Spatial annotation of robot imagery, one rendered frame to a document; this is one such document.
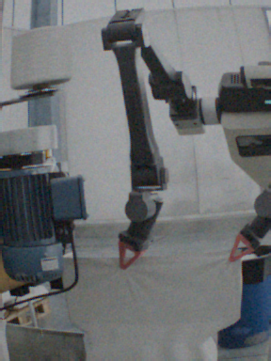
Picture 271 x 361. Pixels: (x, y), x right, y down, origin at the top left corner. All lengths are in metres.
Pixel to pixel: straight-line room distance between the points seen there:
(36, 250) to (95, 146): 8.98
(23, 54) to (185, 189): 8.51
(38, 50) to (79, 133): 8.94
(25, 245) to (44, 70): 0.41
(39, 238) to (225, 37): 8.61
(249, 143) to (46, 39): 0.76
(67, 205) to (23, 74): 0.34
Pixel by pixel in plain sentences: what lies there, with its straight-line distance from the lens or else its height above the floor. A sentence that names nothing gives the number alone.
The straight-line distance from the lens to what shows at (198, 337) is 1.68.
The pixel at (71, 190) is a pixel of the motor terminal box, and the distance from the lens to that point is 1.39.
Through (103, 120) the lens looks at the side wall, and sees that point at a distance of 10.28.
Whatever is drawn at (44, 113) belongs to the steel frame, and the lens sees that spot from 10.42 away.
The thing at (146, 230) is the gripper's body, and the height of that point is 1.15.
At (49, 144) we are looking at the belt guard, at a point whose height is 1.38.
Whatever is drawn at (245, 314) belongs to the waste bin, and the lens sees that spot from 3.88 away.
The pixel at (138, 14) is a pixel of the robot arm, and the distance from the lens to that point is 1.58.
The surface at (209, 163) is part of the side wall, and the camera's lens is 9.82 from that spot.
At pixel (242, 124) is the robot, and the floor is 1.39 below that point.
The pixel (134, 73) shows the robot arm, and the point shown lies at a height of 1.53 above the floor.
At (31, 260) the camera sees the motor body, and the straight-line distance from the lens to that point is 1.38.
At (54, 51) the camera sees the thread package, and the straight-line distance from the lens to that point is 1.52.
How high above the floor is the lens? 1.36
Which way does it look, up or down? 3 degrees down
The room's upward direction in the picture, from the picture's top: 5 degrees counter-clockwise
